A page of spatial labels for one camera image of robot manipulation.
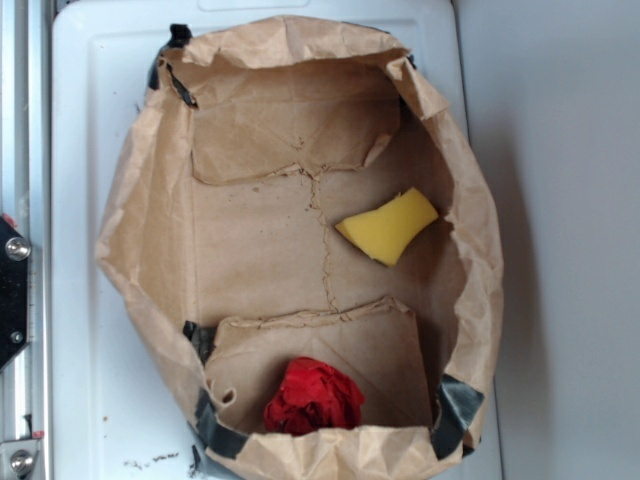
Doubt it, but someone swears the red paper ball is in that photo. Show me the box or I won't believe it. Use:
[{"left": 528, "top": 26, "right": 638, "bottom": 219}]
[{"left": 263, "top": 357, "right": 365, "bottom": 436}]

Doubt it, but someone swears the yellow sponge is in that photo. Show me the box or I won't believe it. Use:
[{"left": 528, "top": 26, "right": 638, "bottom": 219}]
[{"left": 335, "top": 188, "right": 438, "bottom": 267}]

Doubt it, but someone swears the brown paper bag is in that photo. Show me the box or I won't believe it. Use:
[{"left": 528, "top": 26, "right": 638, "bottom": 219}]
[{"left": 96, "top": 16, "right": 504, "bottom": 479}]

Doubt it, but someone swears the black mounting bracket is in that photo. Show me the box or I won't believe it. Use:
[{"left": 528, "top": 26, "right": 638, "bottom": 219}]
[{"left": 0, "top": 214, "right": 31, "bottom": 371}]

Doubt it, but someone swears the aluminium frame rail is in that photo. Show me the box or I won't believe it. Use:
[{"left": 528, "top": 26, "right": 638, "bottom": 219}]
[{"left": 1, "top": 1, "right": 56, "bottom": 479}]

